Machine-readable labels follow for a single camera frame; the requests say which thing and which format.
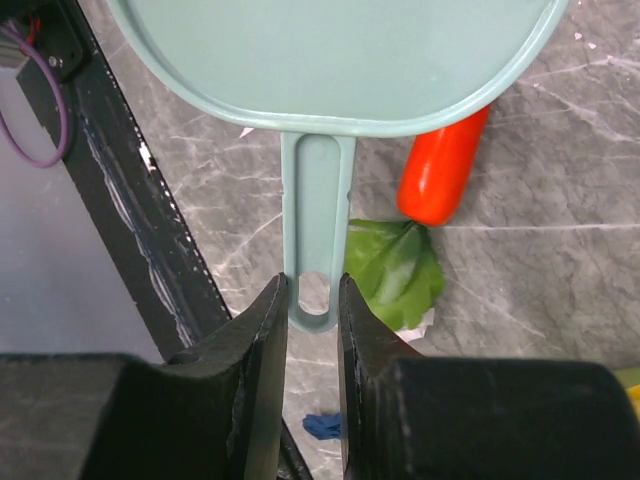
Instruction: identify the green plastic tray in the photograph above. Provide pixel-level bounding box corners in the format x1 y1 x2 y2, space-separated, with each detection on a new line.
615 367 640 418

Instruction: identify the dark blue paper scrap right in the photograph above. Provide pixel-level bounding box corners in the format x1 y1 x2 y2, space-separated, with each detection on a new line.
302 413 342 441

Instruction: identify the orange toy carrot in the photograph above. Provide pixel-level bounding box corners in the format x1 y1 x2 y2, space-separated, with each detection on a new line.
342 103 491 331

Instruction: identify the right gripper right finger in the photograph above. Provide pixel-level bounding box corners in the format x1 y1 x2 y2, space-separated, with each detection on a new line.
338 277 639 479

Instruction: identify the teal hand brush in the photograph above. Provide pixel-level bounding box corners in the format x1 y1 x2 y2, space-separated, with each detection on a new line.
109 1 566 333

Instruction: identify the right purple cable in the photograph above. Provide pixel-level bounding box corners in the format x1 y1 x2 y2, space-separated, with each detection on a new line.
0 24 69 169

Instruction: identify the white paper scrap by carrot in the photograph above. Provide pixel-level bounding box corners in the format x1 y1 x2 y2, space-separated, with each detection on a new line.
396 308 435 343

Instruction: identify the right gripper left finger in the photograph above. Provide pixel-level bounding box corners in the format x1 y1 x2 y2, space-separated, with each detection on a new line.
1 275 288 479

